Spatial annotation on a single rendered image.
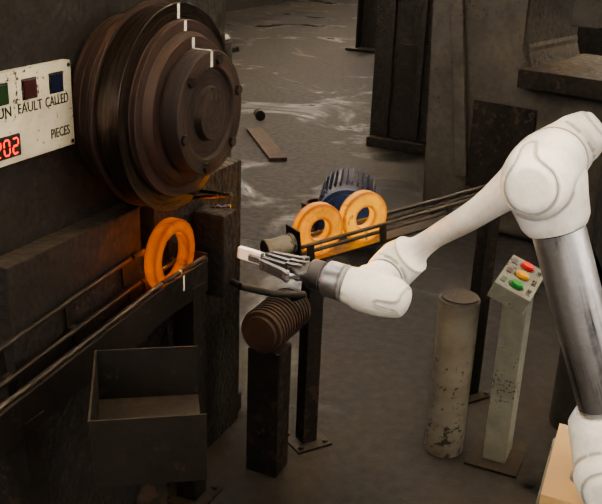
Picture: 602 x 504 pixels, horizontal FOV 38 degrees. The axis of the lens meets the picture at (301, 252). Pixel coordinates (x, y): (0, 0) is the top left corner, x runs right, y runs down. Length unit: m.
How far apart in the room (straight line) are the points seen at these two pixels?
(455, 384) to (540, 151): 1.20
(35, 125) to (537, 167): 0.99
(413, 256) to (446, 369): 0.60
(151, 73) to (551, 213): 0.87
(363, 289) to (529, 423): 1.17
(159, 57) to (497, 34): 2.82
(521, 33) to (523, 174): 2.91
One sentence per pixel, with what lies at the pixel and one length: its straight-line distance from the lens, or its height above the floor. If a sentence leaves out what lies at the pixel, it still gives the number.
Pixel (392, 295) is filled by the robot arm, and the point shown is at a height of 0.74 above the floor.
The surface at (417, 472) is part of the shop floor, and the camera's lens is 2.72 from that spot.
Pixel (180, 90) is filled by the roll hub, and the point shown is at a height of 1.19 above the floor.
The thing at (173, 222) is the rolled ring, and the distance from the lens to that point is 2.13.
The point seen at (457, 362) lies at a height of 0.33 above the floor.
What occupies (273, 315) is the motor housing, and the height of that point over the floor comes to 0.52.
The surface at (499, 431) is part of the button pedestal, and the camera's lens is 2.75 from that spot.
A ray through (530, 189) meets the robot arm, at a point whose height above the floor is 1.11.
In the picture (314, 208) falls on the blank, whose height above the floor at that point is 0.77.
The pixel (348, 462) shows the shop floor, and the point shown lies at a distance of 2.73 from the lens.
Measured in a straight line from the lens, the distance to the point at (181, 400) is 1.83.
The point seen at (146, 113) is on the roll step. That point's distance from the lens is 1.90.
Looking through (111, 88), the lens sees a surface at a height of 1.19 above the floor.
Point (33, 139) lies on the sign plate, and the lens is 1.87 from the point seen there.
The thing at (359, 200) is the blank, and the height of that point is 0.78.
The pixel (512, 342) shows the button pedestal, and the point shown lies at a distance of 2.61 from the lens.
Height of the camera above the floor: 1.55
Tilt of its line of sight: 21 degrees down
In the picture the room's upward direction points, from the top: 2 degrees clockwise
